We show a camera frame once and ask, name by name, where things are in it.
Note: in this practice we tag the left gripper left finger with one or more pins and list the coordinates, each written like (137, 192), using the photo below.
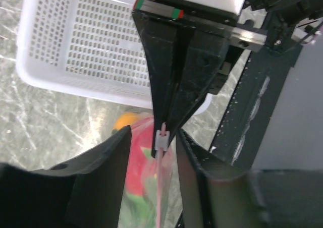
(85, 191)

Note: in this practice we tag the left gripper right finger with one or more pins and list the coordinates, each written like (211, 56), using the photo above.
(217, 194)

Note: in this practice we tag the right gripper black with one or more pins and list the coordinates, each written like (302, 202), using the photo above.
(209, 36)

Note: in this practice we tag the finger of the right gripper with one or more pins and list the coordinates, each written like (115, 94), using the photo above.
(161, 43)

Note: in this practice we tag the clear zip top bag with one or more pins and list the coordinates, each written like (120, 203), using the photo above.
(168, 163)

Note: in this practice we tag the white rectangular perforated basket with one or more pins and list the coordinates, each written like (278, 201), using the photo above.
(87, 48)

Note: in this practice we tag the green fake leafy vegetable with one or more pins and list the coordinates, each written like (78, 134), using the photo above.
(142, 211)

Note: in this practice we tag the red fake dragon fruit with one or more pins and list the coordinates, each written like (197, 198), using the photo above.
(141, 165)

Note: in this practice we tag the orange fake fruit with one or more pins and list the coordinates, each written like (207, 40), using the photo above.
(125, 119)

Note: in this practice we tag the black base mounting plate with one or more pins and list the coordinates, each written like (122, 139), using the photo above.
(251, 106)

